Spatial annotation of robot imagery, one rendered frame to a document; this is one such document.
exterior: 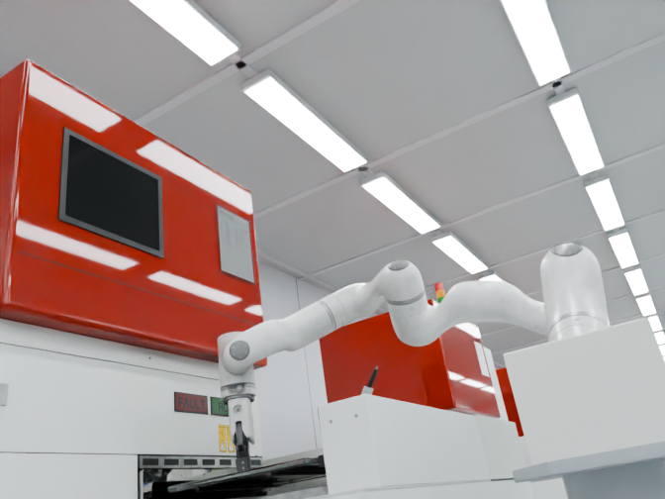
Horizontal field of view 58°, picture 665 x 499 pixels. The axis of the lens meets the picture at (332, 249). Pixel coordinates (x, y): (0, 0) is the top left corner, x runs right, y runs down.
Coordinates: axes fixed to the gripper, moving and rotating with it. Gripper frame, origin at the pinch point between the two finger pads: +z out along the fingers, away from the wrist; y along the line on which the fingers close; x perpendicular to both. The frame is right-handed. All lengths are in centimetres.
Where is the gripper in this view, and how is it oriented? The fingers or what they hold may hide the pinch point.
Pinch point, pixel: (243, 467)
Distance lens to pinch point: 146.9
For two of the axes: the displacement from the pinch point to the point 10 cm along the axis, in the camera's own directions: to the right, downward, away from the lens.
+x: -9.9, 1.1, -0.9
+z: 1.4, 9.0, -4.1
